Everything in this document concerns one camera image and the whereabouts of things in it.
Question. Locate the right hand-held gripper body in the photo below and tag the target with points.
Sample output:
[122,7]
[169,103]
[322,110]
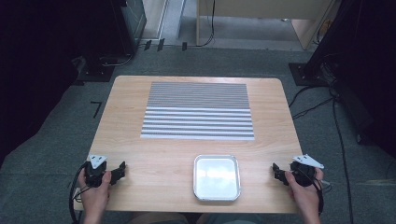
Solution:
[303,172]

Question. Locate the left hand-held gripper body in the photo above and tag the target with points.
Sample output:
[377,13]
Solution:
[95,172]

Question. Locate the person's right hand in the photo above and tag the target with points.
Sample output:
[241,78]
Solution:
[303,194]

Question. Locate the person's left hand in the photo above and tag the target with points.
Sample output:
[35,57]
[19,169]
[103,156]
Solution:
[93,196]

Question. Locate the square silver tray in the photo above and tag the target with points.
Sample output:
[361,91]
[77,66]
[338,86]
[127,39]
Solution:
[217,178]

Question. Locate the grey striped placemat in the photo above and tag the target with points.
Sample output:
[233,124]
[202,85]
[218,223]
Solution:
[198,110]

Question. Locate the black stand base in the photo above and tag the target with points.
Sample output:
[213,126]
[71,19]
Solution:
[96,70]
[303,74]

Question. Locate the light wooden desk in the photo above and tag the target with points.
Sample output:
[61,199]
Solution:
[255,12]

